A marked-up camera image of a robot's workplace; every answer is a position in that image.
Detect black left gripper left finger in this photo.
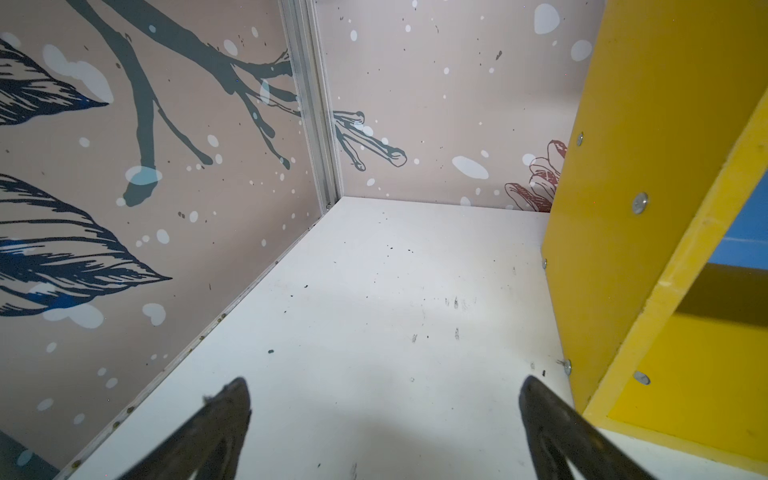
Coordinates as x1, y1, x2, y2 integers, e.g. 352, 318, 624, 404
121, 377, 252, 480

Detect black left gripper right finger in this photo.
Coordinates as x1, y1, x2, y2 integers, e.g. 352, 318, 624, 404
519, 376, 652, 480

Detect yellow wooden shelf unit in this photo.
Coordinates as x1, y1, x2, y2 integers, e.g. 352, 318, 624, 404
542, 1, 767, 474

